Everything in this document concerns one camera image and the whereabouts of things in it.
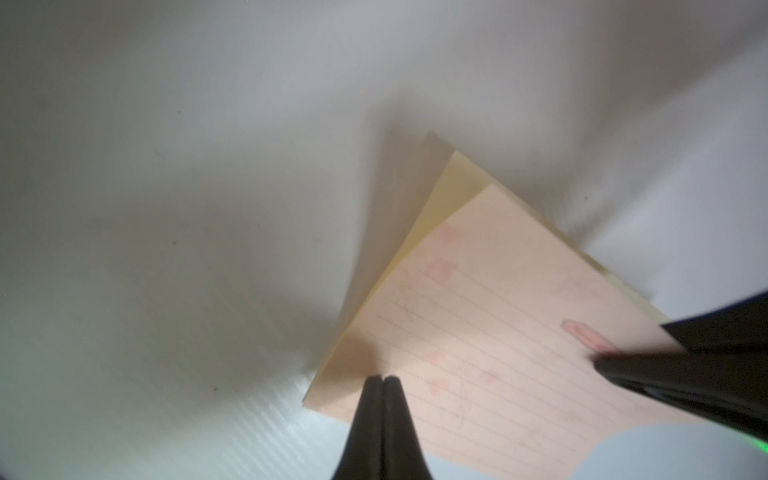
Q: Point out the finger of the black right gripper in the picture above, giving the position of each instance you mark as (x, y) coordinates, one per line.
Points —
(737, 328)
(727, 388)

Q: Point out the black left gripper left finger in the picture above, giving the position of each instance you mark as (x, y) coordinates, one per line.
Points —
(362, 457)

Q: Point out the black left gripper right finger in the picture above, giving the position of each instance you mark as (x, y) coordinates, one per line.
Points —
(402, 456)

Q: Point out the yellow letter paper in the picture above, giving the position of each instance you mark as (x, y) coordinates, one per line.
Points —
(491, 321)

